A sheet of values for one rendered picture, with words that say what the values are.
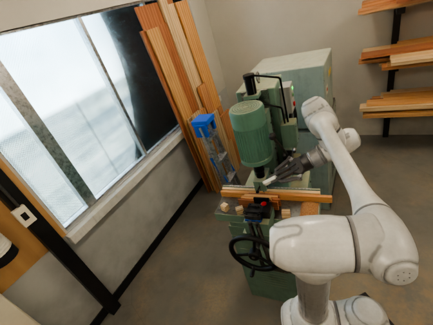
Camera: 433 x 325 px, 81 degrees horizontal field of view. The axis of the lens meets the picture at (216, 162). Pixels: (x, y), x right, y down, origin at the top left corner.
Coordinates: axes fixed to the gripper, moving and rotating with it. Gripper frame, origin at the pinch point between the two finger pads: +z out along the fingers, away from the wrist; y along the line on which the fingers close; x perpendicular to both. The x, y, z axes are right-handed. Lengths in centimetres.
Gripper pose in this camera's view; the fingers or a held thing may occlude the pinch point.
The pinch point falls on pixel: (270, 180)
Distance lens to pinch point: 122.8
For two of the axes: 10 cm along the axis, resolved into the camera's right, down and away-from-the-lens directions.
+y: -2.5, -8.2, 5.2
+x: -5.5, -3.2, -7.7
